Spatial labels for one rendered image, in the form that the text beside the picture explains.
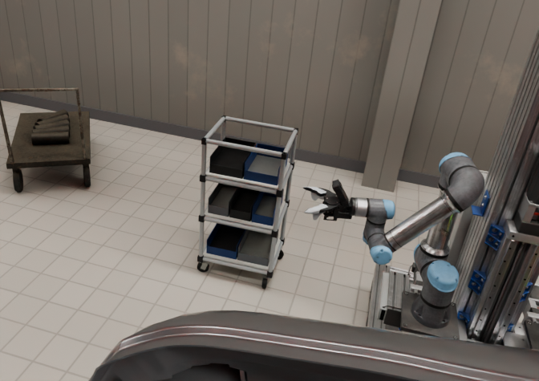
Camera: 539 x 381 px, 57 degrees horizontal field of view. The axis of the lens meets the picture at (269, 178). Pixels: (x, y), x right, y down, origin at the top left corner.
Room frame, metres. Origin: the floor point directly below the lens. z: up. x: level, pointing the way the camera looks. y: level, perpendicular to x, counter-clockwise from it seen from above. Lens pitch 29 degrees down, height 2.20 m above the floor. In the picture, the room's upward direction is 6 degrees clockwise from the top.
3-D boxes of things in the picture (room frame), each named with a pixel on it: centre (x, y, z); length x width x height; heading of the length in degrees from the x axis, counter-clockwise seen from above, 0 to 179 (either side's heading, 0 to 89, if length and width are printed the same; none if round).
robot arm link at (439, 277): (1.52, -0.70, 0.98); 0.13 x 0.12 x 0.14; 2
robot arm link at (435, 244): (1.65, -0.70, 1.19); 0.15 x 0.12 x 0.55; 2
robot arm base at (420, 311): (1.51, -0.70, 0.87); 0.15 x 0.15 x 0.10
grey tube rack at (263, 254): (2.71, 0.13, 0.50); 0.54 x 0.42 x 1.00; 80
